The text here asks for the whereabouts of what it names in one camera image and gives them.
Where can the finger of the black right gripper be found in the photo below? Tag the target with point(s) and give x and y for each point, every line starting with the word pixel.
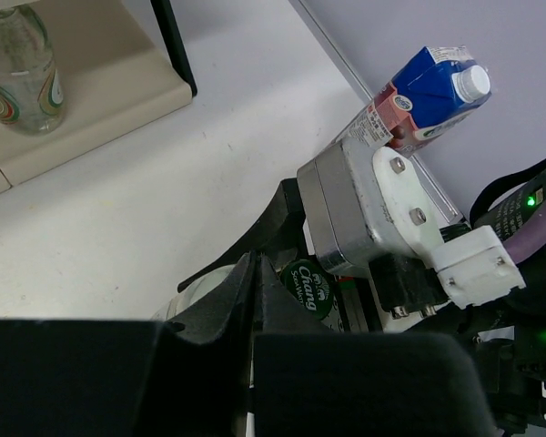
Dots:
pixel 278 234

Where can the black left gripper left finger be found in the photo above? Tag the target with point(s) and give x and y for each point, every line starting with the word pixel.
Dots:
pixel 187 376

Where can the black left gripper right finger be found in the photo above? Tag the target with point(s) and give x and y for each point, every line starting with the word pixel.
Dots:
pixel 325 383

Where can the clear glass bottle green cap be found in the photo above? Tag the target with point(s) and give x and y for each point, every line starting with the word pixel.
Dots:
pixel 31 95
pixel 273 287

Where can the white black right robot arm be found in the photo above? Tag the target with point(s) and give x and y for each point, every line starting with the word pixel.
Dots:
pixel 507 336

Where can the beige three-tier shelf rack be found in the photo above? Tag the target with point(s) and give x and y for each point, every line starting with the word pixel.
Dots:
pixel 114 80

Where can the blue purple berry juice carton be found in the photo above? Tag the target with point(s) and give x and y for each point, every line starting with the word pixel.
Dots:
pixel 436 90

